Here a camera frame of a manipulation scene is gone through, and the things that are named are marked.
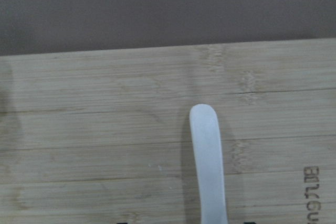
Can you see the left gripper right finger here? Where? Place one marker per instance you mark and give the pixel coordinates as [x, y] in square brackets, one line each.
[250, 222]

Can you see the white ceramic spoon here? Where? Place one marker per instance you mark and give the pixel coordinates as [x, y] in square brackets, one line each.
[207, 147]

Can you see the wooden cutting board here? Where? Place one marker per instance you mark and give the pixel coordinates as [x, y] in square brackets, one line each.
[104, 136]

